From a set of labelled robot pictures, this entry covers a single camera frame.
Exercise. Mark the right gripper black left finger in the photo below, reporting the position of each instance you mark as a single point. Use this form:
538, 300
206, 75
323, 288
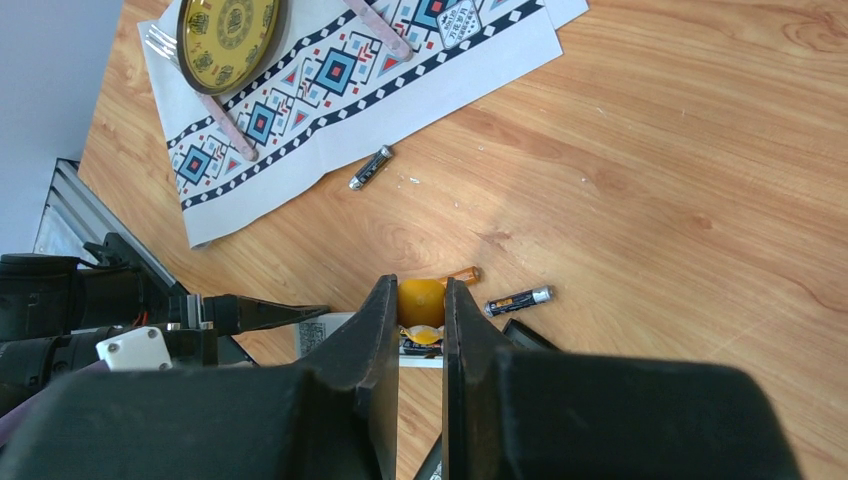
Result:
331, 414

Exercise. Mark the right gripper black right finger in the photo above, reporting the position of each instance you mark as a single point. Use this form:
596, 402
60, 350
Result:
511, 412

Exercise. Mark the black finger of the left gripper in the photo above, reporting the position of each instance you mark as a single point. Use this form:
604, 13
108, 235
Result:
234, 314

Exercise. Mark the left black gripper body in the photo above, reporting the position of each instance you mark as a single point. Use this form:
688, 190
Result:
126, 288

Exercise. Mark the white slim remote control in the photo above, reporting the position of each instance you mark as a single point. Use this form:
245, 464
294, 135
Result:
309, 334

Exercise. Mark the yellow handled screwdriver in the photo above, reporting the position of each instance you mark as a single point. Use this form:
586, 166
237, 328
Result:
421, 316

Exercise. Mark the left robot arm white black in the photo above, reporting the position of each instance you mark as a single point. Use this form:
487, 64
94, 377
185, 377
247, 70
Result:
55, 309

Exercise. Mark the patterned white placemat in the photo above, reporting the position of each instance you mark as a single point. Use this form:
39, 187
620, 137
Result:
328, 92

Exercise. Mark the yellow black plate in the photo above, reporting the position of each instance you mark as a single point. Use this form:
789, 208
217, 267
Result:
221, 42

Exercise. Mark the pink handled fork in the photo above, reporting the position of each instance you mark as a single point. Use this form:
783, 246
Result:
166, 46

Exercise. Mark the pink handled knife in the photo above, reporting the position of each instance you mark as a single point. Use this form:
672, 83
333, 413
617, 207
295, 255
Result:
380, 28

